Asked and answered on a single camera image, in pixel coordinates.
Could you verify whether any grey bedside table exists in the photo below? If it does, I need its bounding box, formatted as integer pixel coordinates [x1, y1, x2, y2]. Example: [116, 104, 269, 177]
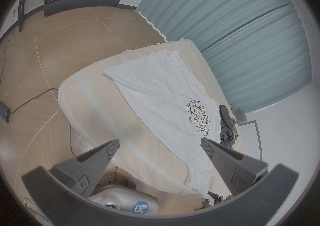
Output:
[229, 103, 248, 123]

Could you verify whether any grey power strip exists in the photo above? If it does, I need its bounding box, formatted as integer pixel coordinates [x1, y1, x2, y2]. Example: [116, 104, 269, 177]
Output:
[0, 101, 11, 123]

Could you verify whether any black cable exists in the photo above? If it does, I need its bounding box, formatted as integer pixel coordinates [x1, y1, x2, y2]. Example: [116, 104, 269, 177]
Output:
[9, 88, 59, 115]

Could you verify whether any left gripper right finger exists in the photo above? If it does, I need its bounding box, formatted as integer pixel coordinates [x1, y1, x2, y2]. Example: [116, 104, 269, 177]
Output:
[200, 138, 269, 197]

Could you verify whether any white printed T-shirt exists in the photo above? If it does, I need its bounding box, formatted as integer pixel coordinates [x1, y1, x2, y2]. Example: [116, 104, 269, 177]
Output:
[103, 49, 222, 196]

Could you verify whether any bed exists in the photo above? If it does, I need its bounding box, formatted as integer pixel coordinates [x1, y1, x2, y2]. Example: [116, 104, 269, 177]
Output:
[57, 38, 263, 198]

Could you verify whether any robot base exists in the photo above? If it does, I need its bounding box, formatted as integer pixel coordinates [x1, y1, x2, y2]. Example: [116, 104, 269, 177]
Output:
[87, 165, 160, 216]

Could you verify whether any pile of clothes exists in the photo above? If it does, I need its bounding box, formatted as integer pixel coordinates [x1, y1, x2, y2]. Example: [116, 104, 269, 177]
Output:
[219, 105, 240, 149]

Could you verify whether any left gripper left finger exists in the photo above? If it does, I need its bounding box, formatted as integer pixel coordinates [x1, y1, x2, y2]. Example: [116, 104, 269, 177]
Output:
[51, 139, 121, 199]

